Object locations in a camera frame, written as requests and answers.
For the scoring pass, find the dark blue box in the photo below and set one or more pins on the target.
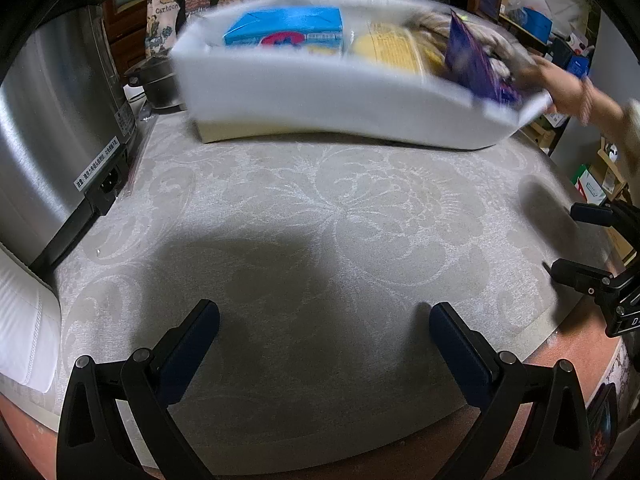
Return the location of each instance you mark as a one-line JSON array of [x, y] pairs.
[[579, 66]]

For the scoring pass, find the black cooking pot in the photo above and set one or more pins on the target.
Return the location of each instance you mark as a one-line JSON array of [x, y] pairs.
[[157, 82]]

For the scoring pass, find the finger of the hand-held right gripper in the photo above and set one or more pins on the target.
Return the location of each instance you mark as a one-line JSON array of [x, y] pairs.
[[580, 274], [592, 212]]

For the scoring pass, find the person's right hand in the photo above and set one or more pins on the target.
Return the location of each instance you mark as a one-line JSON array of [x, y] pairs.
[[560, 85]]

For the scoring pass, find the grey patterned tablecloth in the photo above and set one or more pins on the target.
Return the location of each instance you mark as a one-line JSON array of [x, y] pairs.
[[320, 210]]

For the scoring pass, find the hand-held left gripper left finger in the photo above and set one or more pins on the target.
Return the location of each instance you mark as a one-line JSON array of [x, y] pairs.
[[192, 345]]

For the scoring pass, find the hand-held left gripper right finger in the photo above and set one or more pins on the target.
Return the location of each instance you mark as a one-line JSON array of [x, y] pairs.
[[460, 355]]

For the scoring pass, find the cartoon print tote bag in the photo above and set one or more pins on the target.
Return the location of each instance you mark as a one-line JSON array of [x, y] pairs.
[[165, 20]]

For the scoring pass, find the stainless steel pressure cooker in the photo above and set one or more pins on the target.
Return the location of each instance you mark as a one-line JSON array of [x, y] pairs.
[[50, 135]]

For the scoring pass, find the purple snack packet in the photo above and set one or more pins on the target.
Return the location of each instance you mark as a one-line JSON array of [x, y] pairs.
[[470, 60]]

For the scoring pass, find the white fabric basket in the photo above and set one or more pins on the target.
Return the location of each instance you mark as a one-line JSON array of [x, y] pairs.
[[300, 100]]

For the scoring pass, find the blue shelf box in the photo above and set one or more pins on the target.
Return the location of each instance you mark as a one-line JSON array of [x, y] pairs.
[[535, 19]]

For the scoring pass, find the green and white box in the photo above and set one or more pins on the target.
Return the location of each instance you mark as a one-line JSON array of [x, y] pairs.
[[590, 185]]

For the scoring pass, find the blue cartoon carton box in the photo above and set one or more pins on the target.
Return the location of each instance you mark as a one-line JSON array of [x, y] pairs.
[[280, 22]]

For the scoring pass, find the yellow bread packet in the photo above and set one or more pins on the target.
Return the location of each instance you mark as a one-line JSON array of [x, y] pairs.
[[385, 45]]

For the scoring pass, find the white folded cloth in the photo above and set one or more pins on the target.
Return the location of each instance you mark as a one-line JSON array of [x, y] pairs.
[[25, 320]]

